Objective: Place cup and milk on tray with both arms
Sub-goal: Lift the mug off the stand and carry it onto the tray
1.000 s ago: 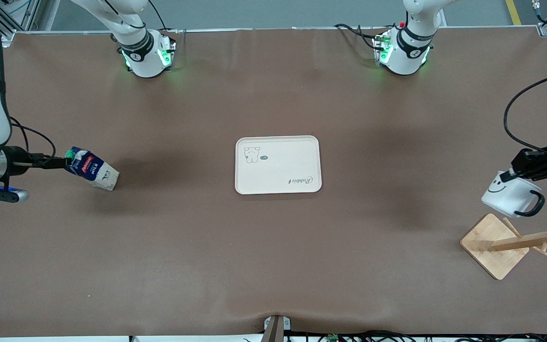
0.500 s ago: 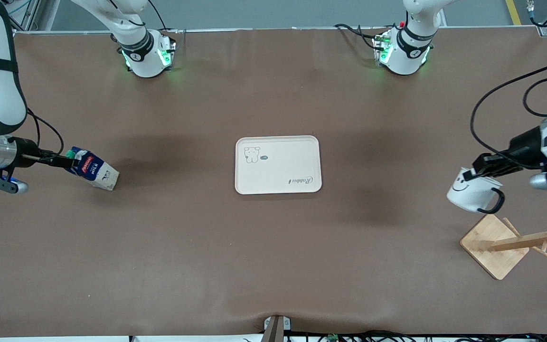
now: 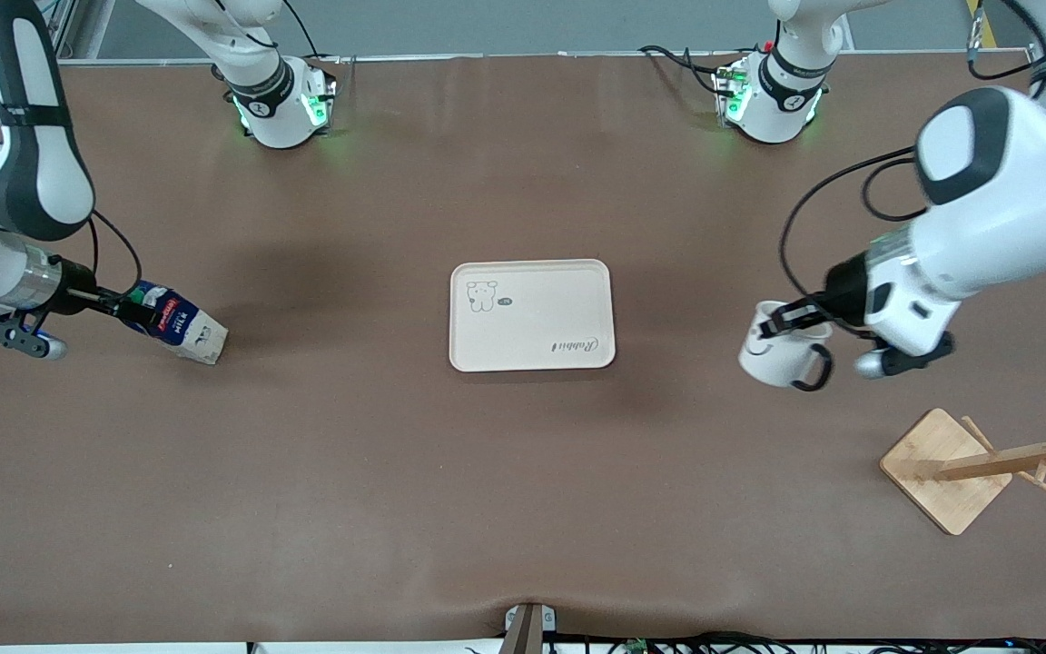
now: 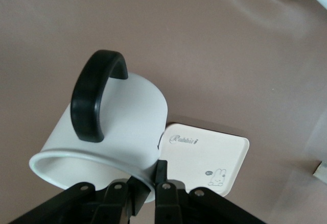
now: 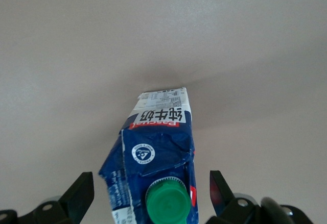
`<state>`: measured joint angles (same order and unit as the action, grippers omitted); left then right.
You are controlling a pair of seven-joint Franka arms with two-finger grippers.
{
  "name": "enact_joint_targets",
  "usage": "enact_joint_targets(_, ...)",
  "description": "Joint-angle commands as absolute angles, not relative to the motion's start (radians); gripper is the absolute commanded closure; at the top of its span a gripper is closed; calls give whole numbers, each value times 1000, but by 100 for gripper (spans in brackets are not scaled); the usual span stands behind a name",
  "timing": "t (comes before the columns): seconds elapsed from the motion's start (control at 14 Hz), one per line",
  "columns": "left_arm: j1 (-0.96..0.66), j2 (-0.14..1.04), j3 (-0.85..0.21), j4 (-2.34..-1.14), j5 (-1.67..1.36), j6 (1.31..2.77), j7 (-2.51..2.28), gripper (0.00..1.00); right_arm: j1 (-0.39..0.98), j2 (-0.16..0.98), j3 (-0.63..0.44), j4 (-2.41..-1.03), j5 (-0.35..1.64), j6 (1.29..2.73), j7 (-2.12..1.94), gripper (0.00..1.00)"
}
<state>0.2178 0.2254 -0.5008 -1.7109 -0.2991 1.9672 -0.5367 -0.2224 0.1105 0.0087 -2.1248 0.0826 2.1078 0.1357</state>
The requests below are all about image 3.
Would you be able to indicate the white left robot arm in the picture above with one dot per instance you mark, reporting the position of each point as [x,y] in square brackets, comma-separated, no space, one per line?
[1013,200]

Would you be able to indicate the brown table cover mat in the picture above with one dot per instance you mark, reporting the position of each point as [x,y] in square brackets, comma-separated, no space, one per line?
[523,509]

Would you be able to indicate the white smiley mug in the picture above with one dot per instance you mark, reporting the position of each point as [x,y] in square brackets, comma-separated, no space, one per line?
[782,359]

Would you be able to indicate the wooden mug tree stand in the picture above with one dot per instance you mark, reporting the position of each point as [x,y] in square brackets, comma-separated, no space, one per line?
[945,468]

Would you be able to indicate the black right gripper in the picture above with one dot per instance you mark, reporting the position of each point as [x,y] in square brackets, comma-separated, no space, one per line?
[78,277]

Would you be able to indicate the white tray with rabbit print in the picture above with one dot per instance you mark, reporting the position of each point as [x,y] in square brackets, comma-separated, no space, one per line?
[532,318]

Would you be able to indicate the aluminium frame post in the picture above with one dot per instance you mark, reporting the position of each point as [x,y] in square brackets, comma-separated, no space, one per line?
[64,27]

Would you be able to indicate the blue milk carton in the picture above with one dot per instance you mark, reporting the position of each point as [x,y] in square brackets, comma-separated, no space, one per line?
[187,331]

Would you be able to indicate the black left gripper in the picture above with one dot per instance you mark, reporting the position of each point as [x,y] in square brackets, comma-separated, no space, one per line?
[845,281]

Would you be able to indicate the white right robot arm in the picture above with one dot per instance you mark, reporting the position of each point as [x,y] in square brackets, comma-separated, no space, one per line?
[24,136]

